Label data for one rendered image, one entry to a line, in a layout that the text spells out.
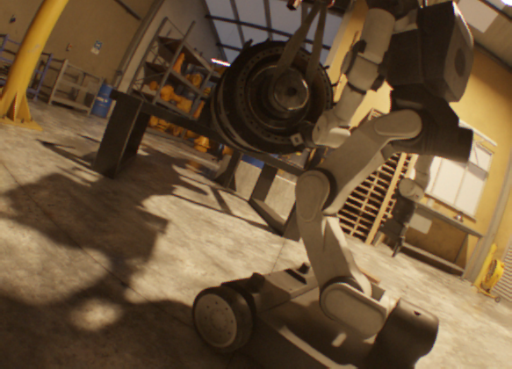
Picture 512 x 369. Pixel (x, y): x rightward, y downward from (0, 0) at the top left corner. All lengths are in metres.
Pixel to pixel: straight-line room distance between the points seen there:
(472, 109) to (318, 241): 6.75
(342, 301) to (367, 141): 0.47
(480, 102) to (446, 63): 6.74
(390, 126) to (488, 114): 6.90
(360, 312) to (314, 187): 0.39
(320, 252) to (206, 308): 0.38
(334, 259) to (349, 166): 0.29
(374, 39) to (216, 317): 0.90
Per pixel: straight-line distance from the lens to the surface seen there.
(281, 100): 1.00
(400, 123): 0.78
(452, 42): 0.86
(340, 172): 0.81
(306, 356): 0.71
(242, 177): 3.77
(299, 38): 1.12
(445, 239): 6.70
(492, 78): 8.16
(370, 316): 0.76
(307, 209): 0.78
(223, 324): 0.77
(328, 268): 0.81
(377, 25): 0.80
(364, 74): 0.77
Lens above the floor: 0.56
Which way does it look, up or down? 4 degrees down
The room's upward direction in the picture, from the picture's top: 23 degrees clockwise
